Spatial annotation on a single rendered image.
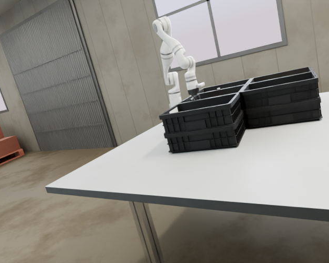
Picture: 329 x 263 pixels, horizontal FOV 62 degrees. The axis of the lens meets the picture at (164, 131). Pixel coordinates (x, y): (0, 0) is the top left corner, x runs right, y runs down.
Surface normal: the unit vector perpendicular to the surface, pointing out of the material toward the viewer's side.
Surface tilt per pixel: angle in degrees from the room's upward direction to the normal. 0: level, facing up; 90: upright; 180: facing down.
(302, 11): 90
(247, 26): 90
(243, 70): 90
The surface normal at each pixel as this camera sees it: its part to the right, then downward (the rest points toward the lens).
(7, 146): 0.87, -0.11
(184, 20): -0.54, 0.32
